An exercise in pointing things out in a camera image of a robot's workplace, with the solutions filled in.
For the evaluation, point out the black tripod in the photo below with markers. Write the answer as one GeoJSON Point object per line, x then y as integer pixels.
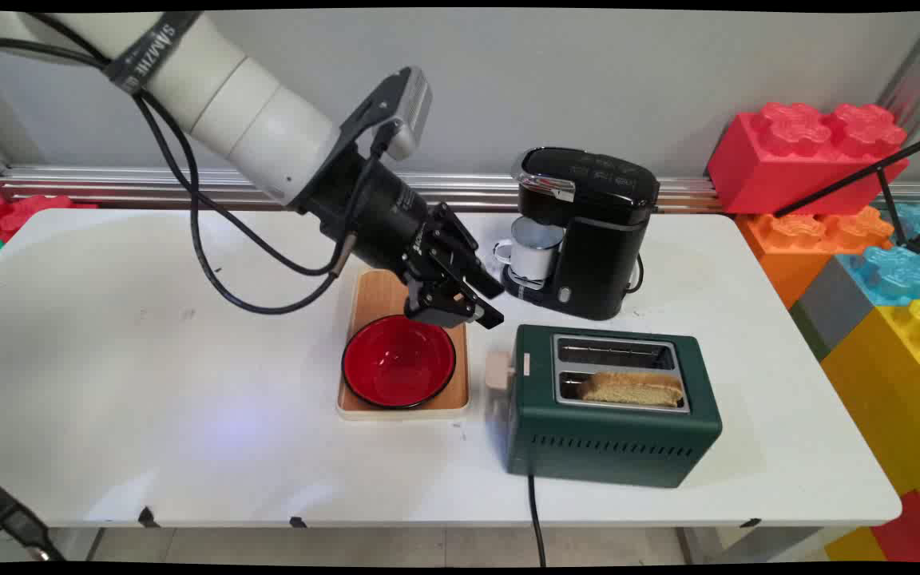
{"type": "Point", "coordinates": [867, 188]}

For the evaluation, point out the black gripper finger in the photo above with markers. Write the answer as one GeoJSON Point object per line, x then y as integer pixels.
{"type": "Point", "coordinates": [436, 305]}
{"type": "Point", "coordinates": [472, 279]}

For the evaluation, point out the white enamel mug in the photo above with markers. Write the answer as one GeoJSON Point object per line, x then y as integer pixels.
{"type": "Point", "coordinates": [532, 247]}

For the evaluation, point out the black clamp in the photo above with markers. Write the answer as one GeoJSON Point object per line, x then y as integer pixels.
{"type": "Point", "coordinates": [9, 515]}

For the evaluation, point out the toast slice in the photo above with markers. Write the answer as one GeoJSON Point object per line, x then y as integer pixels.
{"type": "Point", "coordinates": [634, 388]}

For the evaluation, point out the light blue giant building block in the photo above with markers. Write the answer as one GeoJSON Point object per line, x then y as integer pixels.
{"type": "Point", "coordinates": [903, 259]}

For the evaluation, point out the red giant building block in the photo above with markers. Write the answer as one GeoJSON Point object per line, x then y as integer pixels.
{"type": "Point", "coordinates": [807, 156]}

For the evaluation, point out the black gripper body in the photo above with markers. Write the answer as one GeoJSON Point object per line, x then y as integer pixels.
{"type": "Point", "coordinates": [384, 220]}

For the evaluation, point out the black coffee machine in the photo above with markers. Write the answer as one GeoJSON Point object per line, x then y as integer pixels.
{"type": "Point", "coordinates": [588, 231]}

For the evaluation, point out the red block with green block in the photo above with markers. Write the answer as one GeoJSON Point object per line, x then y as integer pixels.
{"type": "Point", "coordinates": [5, 224]}

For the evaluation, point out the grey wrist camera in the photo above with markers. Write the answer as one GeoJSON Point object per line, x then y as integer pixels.
{"type": "Point", "coordinates": [406, 112]}

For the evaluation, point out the wooden cutting board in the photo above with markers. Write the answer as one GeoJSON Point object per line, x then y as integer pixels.
{"type": "Point", "coordinates": [404, 343]}

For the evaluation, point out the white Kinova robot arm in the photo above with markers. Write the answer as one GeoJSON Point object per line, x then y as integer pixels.
{"type": "Point", "coordinates": [220, 88]}

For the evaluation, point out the green toaster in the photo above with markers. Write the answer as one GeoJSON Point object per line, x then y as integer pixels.
{"type": "Point", "coordinates": [612, 415]}

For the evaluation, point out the yellow giant building block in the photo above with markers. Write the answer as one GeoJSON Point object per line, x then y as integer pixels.
{"type": "Point", "coordinates": [899, 375]}

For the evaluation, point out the aluminium rail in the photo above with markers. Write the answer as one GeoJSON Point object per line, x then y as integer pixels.
{"type": "Point", "coordinates": [348, 188]}

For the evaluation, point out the red bowl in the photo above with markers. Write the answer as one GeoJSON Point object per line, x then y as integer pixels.
{"type": "Point", "coordinates": [398, 361]}

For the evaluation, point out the orange giant building block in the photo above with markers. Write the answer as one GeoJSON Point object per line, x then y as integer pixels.
{"type": "Point", "coordinates": [815, 243]}

